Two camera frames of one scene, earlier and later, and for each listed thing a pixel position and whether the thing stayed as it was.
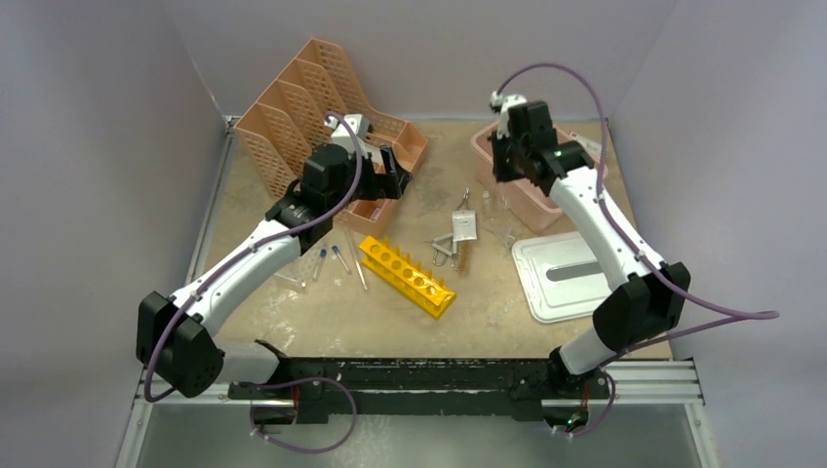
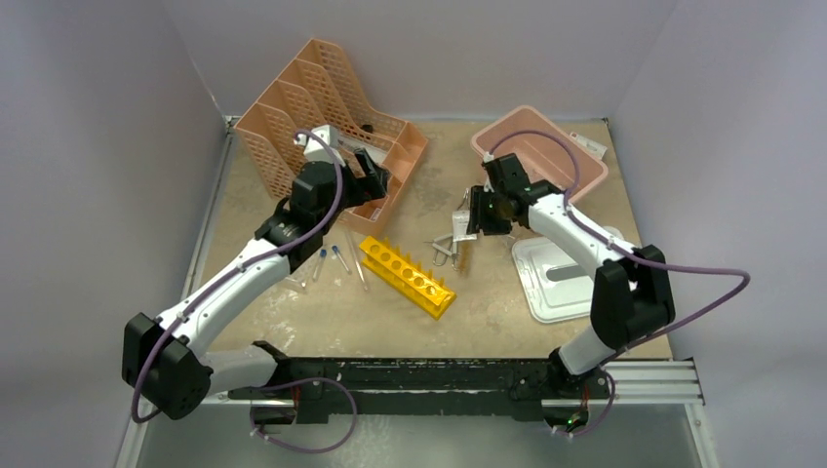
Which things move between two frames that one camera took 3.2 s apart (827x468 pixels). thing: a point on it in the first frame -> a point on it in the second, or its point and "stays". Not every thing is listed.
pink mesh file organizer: (316, 85) stays
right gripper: (502, 173) -> (479, 220)
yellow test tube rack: (406, 275) stays
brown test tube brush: (462, 255) stays
